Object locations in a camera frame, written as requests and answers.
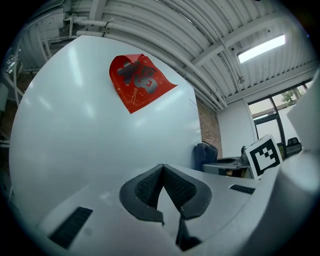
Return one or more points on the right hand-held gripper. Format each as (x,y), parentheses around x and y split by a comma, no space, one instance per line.
(265,157)

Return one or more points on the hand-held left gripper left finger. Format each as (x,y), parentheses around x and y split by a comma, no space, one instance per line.
(100,205)

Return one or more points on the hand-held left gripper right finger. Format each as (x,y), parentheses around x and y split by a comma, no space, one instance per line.
(225,200)

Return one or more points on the dark blue cleaning cloth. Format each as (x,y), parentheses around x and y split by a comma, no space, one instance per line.
(206,155)

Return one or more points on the grey refrigerator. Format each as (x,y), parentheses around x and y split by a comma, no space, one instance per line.
(75,137)

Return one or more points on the black-framed window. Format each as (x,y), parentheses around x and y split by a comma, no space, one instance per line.
(265,125)

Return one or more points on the black office chair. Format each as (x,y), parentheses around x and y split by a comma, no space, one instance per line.
(293,148)

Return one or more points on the red paper decoration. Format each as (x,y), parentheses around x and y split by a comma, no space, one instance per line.
(120,87)

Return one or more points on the long ceiling light panel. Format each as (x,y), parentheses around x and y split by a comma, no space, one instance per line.
(261,48)

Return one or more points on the white metal shelving rack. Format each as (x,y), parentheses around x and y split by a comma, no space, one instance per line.
(16,82)

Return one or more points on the shiny clear plastic bundle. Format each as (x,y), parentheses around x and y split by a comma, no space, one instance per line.
(12,63)

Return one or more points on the grey fisheye camera module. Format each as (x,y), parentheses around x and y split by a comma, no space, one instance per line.
(244,155)

